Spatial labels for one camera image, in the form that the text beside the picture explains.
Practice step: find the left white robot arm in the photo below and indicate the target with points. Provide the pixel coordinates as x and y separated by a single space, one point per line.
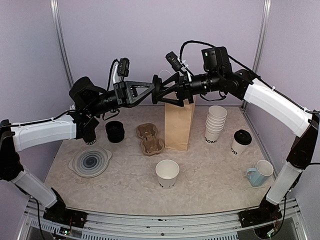
79 123

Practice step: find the aluminium front frame rail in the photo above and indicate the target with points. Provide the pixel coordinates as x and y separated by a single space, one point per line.
108 226

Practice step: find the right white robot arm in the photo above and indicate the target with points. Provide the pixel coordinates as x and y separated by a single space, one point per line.
245 85

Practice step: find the brown paper takeout bag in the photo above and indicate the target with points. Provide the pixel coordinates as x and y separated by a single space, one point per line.
177 125

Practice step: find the black cup holding straws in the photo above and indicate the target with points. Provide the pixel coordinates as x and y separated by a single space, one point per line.
90 138

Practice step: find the light blue mug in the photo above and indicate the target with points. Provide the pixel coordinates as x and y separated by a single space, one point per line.
258 175

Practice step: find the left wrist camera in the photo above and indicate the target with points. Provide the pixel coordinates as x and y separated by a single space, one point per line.
120 70

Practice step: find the black coffee cup lid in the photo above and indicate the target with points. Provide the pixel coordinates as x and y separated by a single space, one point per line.
157 83
242 137

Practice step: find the aluminium corner post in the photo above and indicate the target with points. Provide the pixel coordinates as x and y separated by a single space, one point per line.
54 5
262 35

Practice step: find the left aluminium corner post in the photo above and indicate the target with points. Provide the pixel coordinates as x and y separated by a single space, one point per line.
54 5

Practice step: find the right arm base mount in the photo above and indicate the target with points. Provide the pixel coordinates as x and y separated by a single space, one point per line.
264 213

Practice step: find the brown cardboard cup carrier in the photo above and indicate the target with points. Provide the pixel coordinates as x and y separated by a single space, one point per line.
150 144

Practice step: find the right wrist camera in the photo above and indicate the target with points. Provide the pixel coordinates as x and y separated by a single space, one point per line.
175 63

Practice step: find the stack of white paper cups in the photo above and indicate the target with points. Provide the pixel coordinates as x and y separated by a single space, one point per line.
214 124

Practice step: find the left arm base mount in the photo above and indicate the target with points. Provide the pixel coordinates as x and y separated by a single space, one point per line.
58 213

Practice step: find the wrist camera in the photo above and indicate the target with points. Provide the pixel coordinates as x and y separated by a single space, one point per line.
120 70
175 63

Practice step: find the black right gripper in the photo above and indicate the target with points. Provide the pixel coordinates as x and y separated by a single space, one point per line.
183 91

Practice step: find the stack of black cup lids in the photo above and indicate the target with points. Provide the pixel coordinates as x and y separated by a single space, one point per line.
115 131

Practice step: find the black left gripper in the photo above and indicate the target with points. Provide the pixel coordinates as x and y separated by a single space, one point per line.
126 93

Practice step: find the white paper coffee cup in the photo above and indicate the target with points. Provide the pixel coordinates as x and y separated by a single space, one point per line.
167 172
237 148

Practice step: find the right aluminium corner post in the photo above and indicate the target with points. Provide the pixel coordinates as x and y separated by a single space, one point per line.
262 35

